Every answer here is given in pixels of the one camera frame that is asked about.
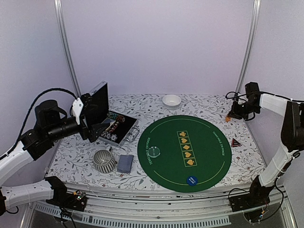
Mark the striped ceramic mug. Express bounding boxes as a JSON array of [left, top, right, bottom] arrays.
[[93, 147, 116, 173]]

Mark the blue small blind button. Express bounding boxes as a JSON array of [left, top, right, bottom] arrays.
[[186, 176, 198, 186]]

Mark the red black triangle button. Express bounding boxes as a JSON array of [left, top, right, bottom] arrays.
[[231, 138, 241, 147]]

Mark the poker chips front row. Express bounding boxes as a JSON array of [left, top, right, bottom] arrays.
[[101, 132, 118, 142]]

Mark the white ceramic bowl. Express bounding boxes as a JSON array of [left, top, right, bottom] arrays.
[[162, 95, 181, 107]]

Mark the round green poker mat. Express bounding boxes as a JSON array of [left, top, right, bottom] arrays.
[[137, 115, 232, 193]]

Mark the blue playing card deck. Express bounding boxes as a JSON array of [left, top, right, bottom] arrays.
[[117, 155, 134, 174]]

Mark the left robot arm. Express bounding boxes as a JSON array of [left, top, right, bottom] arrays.
[[0, 85, 109, 214]]

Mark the clear acrylic dealer button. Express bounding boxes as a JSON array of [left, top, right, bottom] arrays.
[[148, 146, 161, 158]]

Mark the aluminium poker chip case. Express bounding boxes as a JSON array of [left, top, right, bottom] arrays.
[[81, 81, 140, 146]]

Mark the right aluminium frame post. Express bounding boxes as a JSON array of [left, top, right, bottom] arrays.
[[235, 0, 261, 93]]

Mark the card deck in case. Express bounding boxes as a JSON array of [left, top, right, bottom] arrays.
[[102, 118, 117, 131]]

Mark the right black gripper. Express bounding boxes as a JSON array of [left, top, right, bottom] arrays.
[[228, 101, 261, 120]]

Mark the left aluminium frame post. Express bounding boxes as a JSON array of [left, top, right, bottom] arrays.
[[54, 0, 81, 96]]

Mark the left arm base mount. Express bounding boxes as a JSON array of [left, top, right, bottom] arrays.
[[46, 190, 87, 212]]

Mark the aluminium frame post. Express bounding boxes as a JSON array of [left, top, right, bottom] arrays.
[[54, 0, 81, 96], [235, 0, 261, 93]]

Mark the poker chips row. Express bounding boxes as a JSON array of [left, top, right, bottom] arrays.
[[101, 132, 118, 142], [107, 112, 125, 123]]

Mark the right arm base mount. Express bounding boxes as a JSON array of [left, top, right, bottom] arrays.
[[228, 188, 270, 212]]

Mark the poker chips back row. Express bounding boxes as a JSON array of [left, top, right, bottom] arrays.
[[107, 112, 125, 123]]

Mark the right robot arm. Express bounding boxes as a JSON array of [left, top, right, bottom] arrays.
[[226, 82, 304, 207]]

